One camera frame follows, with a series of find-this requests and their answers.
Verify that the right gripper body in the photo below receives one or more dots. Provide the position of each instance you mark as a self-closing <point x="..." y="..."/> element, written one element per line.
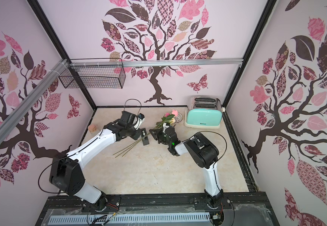
<point x="161" y="135"/>

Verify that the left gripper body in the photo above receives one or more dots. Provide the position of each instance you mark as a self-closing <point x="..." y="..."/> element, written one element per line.
<point x="132" y="132"/>

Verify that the black tape dispenser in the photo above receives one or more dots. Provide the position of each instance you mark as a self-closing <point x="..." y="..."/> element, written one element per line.
<point x="144" y="136"/>

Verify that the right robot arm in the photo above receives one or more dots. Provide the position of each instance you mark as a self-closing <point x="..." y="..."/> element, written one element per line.
<point x="205" y="155"/>

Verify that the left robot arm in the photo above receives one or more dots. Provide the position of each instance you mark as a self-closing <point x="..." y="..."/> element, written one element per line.
<point x="66" y="170"/>

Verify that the white patterned bowl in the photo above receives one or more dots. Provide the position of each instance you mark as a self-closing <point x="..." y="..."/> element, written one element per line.
<point x="178" y="118"/>

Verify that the glass jar with cork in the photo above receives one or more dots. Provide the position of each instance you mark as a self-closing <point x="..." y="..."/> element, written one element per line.
<point x="92" y="128"/>

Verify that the mint green toaster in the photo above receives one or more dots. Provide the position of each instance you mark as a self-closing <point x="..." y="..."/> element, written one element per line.
<point x="203" y="112"/>

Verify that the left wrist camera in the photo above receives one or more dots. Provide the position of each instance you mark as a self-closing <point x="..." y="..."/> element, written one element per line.
<point x="139" y="121"/>

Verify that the black wire basket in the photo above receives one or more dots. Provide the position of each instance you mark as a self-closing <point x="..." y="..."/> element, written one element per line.
<point x="94" y="73"/>

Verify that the white slotted cable duct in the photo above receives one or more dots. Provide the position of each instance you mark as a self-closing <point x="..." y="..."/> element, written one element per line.
<point x="128" y="219"/>

